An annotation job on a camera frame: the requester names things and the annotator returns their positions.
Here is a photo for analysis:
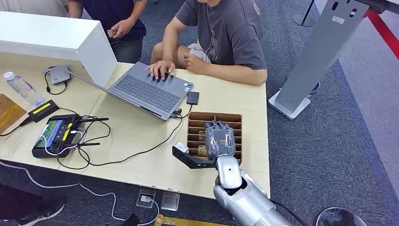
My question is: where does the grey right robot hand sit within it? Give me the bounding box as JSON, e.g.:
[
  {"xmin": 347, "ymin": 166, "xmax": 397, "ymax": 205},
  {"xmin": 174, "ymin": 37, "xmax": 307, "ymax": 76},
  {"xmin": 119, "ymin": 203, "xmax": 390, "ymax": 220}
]
[{"xmin": 204, "ymin": 120, "xmax": 237, "ymax": 161}]

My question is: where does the person's right hand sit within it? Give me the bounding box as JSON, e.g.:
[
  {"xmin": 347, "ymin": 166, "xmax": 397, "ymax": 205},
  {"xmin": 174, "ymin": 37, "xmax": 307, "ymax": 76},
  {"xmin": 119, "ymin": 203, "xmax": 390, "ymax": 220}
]
[{"xmin": 145, "ymin": 60, "xmax": 176, "ymax": 81}]

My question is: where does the person's hand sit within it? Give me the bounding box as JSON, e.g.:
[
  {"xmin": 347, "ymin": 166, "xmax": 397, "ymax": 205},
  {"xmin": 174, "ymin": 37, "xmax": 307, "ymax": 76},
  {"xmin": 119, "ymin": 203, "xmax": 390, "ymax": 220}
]
[{"xmin": 111, "ymin": 18, "xmax": 135, "ymax": 39}]

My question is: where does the person's left hand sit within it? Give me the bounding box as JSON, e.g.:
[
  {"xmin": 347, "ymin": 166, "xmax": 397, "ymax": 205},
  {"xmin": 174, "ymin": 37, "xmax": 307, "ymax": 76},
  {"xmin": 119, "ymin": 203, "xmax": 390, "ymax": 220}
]
[{"xmin": 183, "ymin": 53, "xmax": 208, "ymax": 75}]

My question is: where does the person in dark shirt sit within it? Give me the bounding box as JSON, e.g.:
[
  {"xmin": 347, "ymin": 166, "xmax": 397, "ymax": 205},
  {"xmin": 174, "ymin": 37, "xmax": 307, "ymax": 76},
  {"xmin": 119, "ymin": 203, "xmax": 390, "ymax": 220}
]
[{"xmin": 68, "ymin": 0, "xmax": 148, "ymax": 64}]

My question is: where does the slotted cardboard card holder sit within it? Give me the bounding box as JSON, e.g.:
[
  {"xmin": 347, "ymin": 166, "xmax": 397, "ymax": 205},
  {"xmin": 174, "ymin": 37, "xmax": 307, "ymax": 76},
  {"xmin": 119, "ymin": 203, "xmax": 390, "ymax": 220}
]
[{"xmin": 187, "ymin": 112, "xmax": 243, "ymax": 165}]

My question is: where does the person in grey shirt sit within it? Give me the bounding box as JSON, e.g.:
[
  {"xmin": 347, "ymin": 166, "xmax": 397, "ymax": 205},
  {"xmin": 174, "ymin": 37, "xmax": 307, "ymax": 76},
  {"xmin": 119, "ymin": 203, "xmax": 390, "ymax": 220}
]
[{"xmin": 144, "ymin": 0, "xmax": 268, "ymax": 86}]

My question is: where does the person in pale shirt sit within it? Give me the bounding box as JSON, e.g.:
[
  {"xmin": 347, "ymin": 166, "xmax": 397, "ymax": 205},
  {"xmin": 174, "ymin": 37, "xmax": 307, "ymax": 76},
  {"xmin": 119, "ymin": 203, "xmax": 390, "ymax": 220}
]
[{"xmin": 0, "ymin": 0, "xmax": 69, "ymax": 18}]

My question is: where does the person's shoe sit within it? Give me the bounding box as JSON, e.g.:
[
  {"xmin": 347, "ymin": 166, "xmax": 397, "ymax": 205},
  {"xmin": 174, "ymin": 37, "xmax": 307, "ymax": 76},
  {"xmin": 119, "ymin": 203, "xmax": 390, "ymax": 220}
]
[{"xmin": 0, "ymin": 184, "xmax": 68, "ymax": 226}]

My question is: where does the grey laptop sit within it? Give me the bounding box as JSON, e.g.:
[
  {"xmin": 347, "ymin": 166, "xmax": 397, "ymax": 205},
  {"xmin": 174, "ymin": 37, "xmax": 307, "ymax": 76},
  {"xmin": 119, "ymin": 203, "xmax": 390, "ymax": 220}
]
[{"xmin": 64, "ymin": 61, "xmax": 194, "ymax": 121}]

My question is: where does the small black external drive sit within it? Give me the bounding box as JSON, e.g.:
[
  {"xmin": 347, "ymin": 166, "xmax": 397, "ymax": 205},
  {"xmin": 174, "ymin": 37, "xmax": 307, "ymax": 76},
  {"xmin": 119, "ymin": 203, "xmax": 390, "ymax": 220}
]
[{"xmin": 186, "ymin": 91, "xmax": 200, "ymax": 106}]

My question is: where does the white counter shelf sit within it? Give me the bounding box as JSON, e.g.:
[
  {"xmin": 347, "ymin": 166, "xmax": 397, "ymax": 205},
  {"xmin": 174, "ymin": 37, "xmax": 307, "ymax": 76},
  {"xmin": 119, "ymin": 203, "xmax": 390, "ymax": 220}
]
[{"xmin": 0, "ymin": 11, "xmax": 119, "ymax": 88}]

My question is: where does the closed floor socket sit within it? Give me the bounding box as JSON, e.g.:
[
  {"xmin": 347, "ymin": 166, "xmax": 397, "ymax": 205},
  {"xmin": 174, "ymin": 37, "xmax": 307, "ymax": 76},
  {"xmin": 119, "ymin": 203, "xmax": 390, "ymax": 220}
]
[{"xmin": 160, "ymin": 191, "xmax": 181, "ymax": 212}]

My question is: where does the grey usb hub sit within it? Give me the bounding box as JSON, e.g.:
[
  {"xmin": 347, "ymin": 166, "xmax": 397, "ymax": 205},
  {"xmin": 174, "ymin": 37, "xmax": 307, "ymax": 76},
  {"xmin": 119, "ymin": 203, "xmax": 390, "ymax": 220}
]
[{"xmin": 49, "ymin": 65, "xmax": 72, "ymax": 86}]

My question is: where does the yellow floor strip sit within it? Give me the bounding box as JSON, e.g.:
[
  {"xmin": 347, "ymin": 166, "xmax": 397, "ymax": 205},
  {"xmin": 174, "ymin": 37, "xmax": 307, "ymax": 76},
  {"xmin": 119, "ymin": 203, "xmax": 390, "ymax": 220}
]
[{"xmin": 155, "ymin": 214, "xmax": 233, "ymax": 226}]

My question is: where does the floor socket with plug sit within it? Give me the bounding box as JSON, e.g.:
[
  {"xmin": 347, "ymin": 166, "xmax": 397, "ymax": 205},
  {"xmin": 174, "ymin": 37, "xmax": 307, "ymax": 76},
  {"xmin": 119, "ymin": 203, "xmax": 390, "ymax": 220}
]
[{"xmin": 136, "ymin": 188, "xmax": 157, "ymax": 209}]

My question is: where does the black yellow-labelled power bank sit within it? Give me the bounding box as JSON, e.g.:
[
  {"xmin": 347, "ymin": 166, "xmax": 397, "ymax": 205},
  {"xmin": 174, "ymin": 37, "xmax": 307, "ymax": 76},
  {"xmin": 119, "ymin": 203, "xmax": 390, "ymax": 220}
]
[{"xmin": 28, "ymin": 99, "xmax": 60, "ymax": 123}]

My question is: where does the clear plastic water bottle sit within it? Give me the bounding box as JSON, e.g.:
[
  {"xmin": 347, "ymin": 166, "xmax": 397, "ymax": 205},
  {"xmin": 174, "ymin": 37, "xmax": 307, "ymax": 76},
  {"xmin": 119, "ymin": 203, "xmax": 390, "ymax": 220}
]
[{"xmin": 3, "ymin": 72, "xmax": 46, "ymax": 107}]

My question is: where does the round pole base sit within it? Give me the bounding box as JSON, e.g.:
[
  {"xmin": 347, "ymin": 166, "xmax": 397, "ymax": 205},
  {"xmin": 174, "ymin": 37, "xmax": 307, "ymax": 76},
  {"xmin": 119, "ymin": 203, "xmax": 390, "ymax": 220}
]
[{"xmin": 293, "ymin": 0, "xmax": 316, "ymax": 27}]

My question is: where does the grey kiosk stand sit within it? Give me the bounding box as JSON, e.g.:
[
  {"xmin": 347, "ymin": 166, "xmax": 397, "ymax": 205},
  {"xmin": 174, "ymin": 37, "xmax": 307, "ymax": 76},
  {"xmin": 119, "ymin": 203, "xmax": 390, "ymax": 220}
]
[{"xmin": 268, "ymin": 0, "xmax": 370, "ymax": 121}]

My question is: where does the black remote controller with screen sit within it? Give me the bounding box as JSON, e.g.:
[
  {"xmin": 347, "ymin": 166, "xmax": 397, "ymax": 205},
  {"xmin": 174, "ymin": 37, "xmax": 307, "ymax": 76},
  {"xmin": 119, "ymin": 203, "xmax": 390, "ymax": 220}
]
[{"xmin": 32, "ymin": 114, "xmax": 110, "ymax": 159}]

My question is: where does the brown board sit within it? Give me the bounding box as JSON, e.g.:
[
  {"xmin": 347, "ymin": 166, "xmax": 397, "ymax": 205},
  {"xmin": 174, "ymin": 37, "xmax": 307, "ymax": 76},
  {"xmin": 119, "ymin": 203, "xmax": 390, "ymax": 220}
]
[{"xmin": 0, "ymin": 93, "xmax": 27, "ymax": 135}]

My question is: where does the round black base white rim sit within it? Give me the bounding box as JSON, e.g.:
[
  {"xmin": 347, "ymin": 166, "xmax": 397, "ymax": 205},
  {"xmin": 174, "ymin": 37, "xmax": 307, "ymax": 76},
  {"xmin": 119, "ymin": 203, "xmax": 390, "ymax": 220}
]
[{"xmin": 315, "ymin": 207, "xmax": 368, "ymax": 226}]

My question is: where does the red barrier bar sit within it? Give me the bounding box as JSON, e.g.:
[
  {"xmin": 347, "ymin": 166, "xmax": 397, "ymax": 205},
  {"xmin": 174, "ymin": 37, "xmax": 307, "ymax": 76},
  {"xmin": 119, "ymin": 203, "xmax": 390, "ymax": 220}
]
[{"xmin": 365, "ymin": 9, "xmax": 399, "ymax": 60}]

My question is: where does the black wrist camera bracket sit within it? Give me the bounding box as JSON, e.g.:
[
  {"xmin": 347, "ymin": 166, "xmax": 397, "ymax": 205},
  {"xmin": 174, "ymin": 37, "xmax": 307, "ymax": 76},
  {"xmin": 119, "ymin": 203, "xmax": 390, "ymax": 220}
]
[{"xmin": 172, "ymin": 142, "xmax": 216, "ymax": 170}]

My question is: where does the long black cable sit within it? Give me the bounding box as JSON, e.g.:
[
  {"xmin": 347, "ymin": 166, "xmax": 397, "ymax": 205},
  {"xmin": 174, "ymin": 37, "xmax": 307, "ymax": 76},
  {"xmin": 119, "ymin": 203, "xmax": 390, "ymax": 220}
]
[{"xmin": 56, "ymin": 107, "xmax": 193, "ymax": 170}]

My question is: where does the black hub cable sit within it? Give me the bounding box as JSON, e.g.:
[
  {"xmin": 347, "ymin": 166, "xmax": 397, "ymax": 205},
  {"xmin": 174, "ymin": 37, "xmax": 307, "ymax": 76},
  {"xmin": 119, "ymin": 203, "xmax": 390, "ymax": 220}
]
[{"xmin": 43, "ymin": 70, "xmax": 68, "ymax": 96}]

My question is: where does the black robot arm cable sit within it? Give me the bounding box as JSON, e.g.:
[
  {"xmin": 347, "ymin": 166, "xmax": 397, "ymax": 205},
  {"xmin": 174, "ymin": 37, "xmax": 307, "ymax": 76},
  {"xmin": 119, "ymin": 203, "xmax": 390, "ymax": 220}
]
[{"xmin": 270, "ymin": 199, "xmax": 309, "ymax": 226}]

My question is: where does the white charging cable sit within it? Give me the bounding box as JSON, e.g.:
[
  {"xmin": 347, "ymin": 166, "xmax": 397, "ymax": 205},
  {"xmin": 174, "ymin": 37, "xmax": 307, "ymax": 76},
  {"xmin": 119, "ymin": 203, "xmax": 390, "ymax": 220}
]
[{"xmin": 40, "ymin": 124, "xmax": 86, "ymax": 156}]

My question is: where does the black power bank cable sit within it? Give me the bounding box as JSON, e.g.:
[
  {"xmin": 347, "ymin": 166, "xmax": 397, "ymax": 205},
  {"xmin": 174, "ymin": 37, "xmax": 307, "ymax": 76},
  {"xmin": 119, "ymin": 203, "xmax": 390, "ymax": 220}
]
[{"xmin": 0, "ymin": 118, "xmax": 33, "ymax": 137}]

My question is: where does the white floor cable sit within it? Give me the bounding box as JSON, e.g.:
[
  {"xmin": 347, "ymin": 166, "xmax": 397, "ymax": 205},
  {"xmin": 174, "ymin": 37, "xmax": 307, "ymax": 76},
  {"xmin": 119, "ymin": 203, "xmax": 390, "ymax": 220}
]
[{"xmin": 0, "ymin": 161, "xmax": 160, "ymax": 226}]

